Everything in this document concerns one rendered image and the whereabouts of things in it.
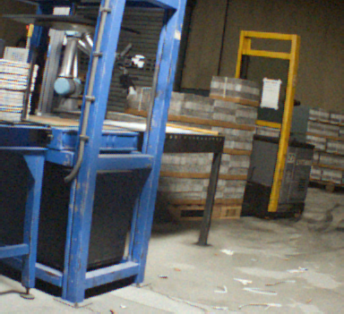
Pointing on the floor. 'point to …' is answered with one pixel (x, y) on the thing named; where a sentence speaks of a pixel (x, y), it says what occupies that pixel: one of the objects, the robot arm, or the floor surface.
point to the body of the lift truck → (288, 199)
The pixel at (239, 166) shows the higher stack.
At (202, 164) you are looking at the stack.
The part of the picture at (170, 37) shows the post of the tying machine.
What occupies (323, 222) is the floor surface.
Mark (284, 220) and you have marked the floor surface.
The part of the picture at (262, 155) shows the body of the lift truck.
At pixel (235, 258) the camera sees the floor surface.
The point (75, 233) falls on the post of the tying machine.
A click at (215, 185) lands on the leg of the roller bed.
